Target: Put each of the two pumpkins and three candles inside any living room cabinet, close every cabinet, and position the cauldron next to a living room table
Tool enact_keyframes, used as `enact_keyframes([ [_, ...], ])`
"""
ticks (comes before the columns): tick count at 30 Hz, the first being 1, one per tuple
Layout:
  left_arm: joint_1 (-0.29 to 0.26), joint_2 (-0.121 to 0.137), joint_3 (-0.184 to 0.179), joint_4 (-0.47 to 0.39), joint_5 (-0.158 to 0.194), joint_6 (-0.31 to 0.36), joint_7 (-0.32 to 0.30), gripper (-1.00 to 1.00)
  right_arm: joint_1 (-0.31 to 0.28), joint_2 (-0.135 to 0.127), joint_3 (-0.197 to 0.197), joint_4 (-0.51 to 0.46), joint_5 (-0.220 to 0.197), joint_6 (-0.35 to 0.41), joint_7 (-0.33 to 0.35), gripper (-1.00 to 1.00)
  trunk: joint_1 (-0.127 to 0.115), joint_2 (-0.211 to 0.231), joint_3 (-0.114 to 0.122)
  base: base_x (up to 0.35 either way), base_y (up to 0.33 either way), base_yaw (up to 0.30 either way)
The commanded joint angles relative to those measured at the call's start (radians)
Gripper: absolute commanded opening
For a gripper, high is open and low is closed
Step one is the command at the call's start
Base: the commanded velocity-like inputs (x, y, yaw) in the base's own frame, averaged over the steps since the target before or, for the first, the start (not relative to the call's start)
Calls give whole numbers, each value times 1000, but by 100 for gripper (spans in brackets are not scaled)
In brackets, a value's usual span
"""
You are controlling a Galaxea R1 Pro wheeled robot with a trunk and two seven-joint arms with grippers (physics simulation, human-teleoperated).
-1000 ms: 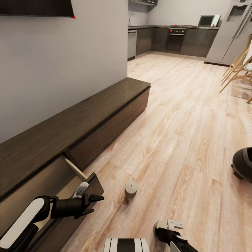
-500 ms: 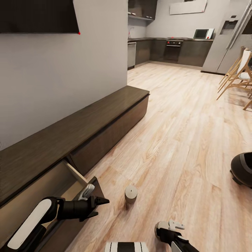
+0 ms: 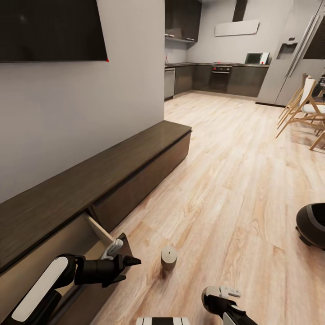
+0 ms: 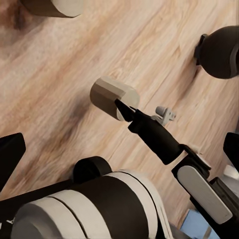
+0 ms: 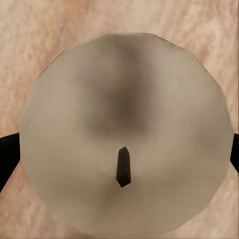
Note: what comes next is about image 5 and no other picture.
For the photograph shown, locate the pillar candle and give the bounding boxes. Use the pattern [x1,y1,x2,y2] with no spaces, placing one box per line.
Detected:
[19,31,234,239]

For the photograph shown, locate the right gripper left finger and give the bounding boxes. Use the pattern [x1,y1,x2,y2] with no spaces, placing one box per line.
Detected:
[0,133,20,192]

